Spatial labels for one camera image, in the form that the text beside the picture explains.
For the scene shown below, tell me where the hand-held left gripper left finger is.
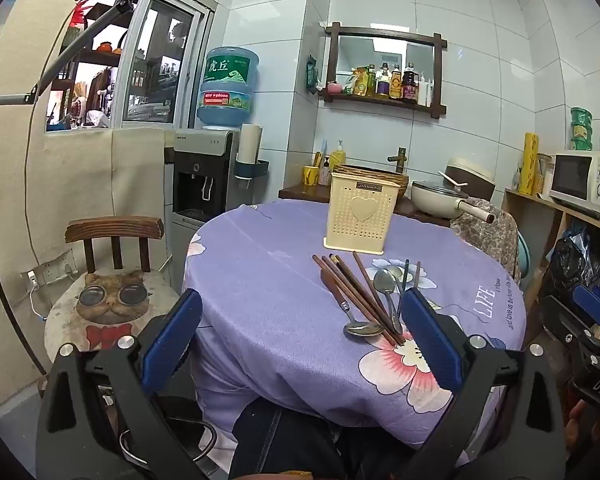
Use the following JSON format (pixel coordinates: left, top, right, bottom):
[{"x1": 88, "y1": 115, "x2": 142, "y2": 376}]
[{"x1": 36, "y1": 288, "x2": 212, "y2": 480}]

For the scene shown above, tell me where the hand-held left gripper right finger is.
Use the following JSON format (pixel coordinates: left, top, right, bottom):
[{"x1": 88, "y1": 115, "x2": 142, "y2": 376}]
[{"x1": 401, "y1": 287, "x2": 567, "y2": 480}]

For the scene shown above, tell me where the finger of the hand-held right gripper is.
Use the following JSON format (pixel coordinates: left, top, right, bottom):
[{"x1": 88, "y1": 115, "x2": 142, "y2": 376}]
[{"x1": 539, "y1": 284, "x2": 600, "y2": 356}]

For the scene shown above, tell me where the brown wooden chopstick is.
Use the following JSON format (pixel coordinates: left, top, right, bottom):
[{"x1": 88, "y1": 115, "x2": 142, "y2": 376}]
[
  {"x1": 313, "y1": 255, "x2": 398, "y2": 347},
  {"x1": 322, "y1": 255, "x2": 404, "y2": 345},
  {"x1": 353, "y1": 251, "x2": 405, "y2": 335}
]

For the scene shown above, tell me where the wooden handle metal spoon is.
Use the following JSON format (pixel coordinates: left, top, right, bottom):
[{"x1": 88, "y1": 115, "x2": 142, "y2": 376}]
[{"x1": 320, "y1": 270, "x2": 384, "y2": 337}]

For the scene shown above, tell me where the cream perforated utensil holder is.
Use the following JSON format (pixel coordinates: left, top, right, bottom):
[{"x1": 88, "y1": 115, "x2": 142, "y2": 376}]
[{"x1": 323, "y1": 172, "x2": 400, "y2": 254}]

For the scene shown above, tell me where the person's right hand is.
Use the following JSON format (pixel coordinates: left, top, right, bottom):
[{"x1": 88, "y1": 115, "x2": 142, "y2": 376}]
[{"x1": 564, "y1": 399, "x2": 600, "y2": 480}]

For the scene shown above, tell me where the black plastic bag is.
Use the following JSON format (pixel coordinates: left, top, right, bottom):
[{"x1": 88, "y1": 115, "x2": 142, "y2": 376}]
[{"x1": 544, "y1": 234, "x2": 600, "y2": 307}]

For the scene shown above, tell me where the silver metal spoon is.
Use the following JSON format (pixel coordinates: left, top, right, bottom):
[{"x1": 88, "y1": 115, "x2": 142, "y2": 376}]
[{"x1": 372, "y1": 266, "x2": 405, "y2": 335}]

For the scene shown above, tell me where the teal plastic basin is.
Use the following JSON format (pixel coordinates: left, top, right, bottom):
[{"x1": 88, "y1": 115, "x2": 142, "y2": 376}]
[{"x1": 517, "y1": 232, "x2": 532, "y2": 282}]

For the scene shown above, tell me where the floral patterned cloth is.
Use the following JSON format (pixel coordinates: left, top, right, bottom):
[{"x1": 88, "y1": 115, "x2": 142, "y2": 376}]
[{"x1": 449, "y1": 197, "x2": 522, "y2": 282}]

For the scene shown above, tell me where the light wooden side shelf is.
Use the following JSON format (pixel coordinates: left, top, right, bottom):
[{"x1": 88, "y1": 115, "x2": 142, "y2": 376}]
[{"x1": 502, "y1": 187, "x2": 600, "y2": 311}]

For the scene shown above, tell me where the white microwave oven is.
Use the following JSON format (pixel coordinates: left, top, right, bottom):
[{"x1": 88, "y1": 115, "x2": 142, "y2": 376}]
[{"x1": 548, "y1": 151, "x2": 600, "y2": 222}]

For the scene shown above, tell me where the dark wooden chair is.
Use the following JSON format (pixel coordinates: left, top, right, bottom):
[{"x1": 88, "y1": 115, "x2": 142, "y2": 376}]
[{"x1": 64, "y1": 216, "x2": 166, "y2": 275}]

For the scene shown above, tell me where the purple floral tablecloth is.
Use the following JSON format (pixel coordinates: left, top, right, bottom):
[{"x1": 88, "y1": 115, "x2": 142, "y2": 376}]
[{"x1": 182, "y1": 199, "x2": 527, "y2": 472}]

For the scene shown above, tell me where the cream frying pan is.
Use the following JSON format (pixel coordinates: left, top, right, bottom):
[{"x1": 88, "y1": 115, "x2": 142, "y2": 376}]
[{"x1": 410, "y1": 179, "x2": 496, "y2": 224}]

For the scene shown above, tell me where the yellow wrap roll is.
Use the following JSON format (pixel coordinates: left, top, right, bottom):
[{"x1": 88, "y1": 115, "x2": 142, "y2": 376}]
[{"x1": 518, "y1": 132, "x2": 539, "y2": 197}]

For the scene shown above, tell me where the person's leg in dark jeans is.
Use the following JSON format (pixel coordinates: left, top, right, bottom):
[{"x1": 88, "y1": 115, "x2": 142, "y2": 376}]
[{"x1": 229, "y1": 396, "x2": 423, "y2": 480}]

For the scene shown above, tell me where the brown wicker basket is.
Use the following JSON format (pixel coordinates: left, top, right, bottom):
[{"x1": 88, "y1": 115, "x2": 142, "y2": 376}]
[{"x1": 332, "y1": 163, "x2": 411, "y2": 199}]

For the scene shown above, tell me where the white brown rice cooker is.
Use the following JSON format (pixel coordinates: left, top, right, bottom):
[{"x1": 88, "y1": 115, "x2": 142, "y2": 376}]
[{"x1": 439, "y1": 155, "x2": 497, "y2": 202}]

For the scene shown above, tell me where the beige cloth cover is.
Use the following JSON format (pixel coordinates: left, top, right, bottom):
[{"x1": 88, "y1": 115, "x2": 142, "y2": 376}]
[{"x1": 109, "y1": 127, "x2": 170, "y2": 222}]

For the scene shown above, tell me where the grey water dispenser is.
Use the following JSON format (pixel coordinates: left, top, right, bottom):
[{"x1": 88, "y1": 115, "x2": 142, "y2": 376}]
[{"x1": 172, "y1": 128, "x2": 242, "y2": 227}]

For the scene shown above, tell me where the stack of green cans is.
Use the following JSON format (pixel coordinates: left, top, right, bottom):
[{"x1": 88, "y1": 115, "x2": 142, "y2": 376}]
[{"x1": 569, "y1": 106, "x2": 595, "y2": 152}]

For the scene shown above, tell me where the wooden faucet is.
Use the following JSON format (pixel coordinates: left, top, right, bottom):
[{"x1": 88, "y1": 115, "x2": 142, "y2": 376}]
[{"x1": 387, "y1": 147, "x2": 409, "y2": 175}]

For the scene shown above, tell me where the dark wooden counter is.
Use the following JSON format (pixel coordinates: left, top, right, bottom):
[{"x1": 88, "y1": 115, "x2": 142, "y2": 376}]
[{"x1": 278, "y1": 183, "x2": 453, "y2": 228}]

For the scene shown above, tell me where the yellow soap pump bottle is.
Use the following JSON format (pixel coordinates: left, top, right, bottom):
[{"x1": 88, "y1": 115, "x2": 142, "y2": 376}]
[{"x1": 329, "y1": 140, "x2": 347, "y2": 174}]

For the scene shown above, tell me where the paper cup dispenser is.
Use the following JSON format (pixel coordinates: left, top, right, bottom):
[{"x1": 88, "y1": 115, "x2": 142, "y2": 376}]
[{"x1": 234, "y1": 123, "x2": 270, "y2": 182}]

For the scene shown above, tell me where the row of condiment bottles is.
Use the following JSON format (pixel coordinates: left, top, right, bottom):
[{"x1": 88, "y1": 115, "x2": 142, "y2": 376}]
[{"x1": 347, "y1": 62, "x2": 434, "y2": 107}]

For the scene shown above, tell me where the blue water bottle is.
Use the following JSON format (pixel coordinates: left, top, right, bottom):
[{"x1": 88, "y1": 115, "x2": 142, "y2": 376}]
[{"x1": 195, "y1": 45, "x2": 260, "y2": 130}]

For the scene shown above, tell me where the green hanging packet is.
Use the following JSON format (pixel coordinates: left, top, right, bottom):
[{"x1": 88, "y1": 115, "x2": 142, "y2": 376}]
[{"x1": 305, "y1": 54, "x2": 320, "y2": 93}]

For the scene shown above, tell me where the white wall power strip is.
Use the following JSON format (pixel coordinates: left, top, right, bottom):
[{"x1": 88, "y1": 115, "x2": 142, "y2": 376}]
[{"x1": 22, "y1": 255, "x2": 79, "y2": 287}]

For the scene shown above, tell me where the aluminium frame window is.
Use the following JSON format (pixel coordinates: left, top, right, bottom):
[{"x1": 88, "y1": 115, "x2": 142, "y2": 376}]
[{"x1": 121, "y1": 0, "x2": 217, "y2": 130}]

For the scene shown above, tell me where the dark wooden wall shelf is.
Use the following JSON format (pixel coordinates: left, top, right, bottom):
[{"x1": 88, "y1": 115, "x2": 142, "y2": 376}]
[{"x1": 318, "y1": 22, "x2": 449, "y2": 117}]

